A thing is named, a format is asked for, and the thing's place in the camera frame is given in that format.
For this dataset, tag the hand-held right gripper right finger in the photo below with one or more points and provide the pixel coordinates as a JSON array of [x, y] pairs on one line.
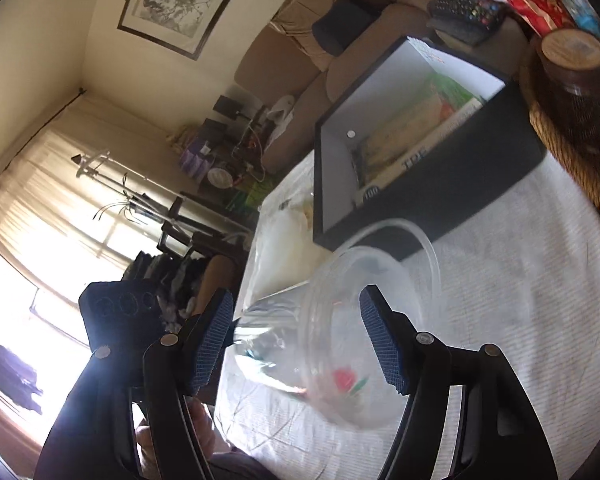
[[380, 340]]

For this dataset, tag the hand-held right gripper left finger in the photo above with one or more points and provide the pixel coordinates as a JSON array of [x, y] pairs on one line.
[[210, 340]]

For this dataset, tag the clear plastic cup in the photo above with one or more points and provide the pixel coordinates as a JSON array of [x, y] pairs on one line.
[[290, 320]]

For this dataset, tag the black box with white interior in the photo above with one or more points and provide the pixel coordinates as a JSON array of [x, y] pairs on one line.
[[455, 200]]

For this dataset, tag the green food packet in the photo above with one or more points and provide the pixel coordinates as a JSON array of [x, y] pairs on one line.
[[405, 130]]

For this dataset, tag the white cloth-covered desktop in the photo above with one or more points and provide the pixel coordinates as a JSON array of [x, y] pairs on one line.
[[505, 310]]

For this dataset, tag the person's left hand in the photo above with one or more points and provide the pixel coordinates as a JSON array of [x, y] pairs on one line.
[[202, 430]]

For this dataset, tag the dark clothes pile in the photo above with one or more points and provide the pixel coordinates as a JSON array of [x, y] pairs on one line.
[[160, 285]]

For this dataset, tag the dark wooden chair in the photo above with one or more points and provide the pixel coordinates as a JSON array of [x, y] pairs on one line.
[[172, 237]]

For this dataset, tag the dark cloth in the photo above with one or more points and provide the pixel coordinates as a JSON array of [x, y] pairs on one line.
[[10, 380]]

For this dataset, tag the cream curtain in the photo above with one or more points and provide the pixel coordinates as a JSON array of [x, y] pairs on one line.
[[45, 185]]

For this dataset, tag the metal coat stand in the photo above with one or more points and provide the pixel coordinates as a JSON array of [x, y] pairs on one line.
[[97, 165]]

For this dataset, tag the green box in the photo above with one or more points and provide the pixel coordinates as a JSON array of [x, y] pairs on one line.
[[247, 197]]

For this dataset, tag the white round container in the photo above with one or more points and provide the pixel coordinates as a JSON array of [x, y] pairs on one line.
[[219, 178]]

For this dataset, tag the purple box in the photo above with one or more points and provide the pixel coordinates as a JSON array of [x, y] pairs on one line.
[[196, 164]]

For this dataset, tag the white printed book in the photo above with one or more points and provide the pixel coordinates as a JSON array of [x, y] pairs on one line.
[[430, 152]]

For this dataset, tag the white cloth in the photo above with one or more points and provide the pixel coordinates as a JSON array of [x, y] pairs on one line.
[[281, 110]]

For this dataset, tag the wicker tray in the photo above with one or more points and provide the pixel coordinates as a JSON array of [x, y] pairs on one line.
[[570, 150]]

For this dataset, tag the beige sofa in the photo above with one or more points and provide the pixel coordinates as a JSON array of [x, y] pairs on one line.
[[355, 65]]

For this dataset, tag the blue-grey cushion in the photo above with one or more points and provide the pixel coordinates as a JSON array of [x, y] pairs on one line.
[[340, 25]]

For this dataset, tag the black remote control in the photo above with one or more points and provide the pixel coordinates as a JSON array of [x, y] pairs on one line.
[[465, 10]]

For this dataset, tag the brown jar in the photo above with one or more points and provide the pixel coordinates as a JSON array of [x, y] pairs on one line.
[[575, 60]]

